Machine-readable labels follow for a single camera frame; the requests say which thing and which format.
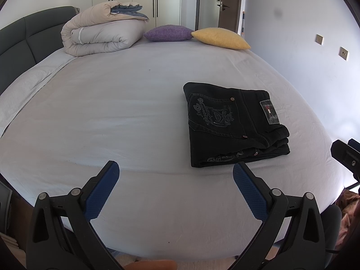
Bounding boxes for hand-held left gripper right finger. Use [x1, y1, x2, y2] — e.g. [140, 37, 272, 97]
[233, 161, 335, 270]

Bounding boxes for dark grey headboard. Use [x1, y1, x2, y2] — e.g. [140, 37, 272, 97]
[0, 6, 81, 96]

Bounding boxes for reddish cloth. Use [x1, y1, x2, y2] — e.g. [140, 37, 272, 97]
[336, 190, 360, 228]

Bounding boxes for black jeans pants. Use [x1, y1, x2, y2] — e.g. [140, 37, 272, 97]
[183, 82, 291, 169]

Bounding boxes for folded beige duvet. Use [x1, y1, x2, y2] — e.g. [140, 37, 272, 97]
[61, 1, 150, 57]

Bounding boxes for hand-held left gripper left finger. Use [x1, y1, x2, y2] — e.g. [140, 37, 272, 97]
[25, 160, 124, 270]

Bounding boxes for purple pillow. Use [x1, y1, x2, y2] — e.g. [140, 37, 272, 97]
[143, 25, 194, 42]

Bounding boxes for brown door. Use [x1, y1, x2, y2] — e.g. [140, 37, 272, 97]
[218, 0, 243, 33]

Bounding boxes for yellow pillow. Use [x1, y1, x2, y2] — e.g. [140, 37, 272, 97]
[191, 27, 251, 50]

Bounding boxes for bed with white sheet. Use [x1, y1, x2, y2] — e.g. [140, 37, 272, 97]
[0, 35, 346, 259]

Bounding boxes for white wardrobe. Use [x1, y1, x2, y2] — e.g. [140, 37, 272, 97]
[91, 0, 197, 30]

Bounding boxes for grey bed cloth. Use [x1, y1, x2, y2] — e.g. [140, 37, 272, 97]
[0, 51, 77, 138]

